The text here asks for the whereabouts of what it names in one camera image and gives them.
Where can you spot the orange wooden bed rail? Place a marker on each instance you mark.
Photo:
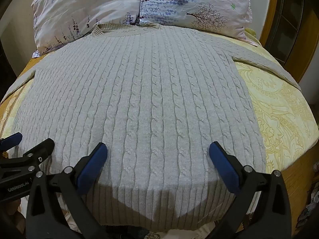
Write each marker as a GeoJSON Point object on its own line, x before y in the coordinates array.
{"type": "Point", "coordinates": [296, 186]}

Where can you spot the dark wooden cabinet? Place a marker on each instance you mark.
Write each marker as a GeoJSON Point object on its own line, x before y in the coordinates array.
{"type": "Point", "coordinates": [291, 17]}

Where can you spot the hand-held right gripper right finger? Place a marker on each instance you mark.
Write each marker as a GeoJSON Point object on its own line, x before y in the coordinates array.
{"type": "Point", "coordinates": [224, 165]}

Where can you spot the floral pillow with tree print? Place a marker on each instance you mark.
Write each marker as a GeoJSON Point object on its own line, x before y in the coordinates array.
{"type": "Point", "coordinates": [194, 2]}

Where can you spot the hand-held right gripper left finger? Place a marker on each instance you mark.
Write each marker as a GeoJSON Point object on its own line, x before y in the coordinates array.
{"type": "Point", "coordinates": [93, 163]}

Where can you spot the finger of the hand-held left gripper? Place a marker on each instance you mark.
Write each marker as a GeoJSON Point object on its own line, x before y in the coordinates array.
{"type": "Point", "coordinates": [15, 139]}
{"type": "Point", "coordinates": [37, 151]}

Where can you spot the yellow patterned bedsheet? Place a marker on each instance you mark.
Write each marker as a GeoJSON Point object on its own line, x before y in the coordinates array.
{"type": "Point", "coordinates": [281, 119]}

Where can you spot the wooden headboard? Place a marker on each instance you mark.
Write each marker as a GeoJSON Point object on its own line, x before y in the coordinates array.
{"type": "Point", "coordinates": [266, 10]}

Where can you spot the pink floral pillow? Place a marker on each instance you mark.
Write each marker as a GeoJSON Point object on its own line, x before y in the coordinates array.
{"type": "Point", "coordinates": [82, 10]}

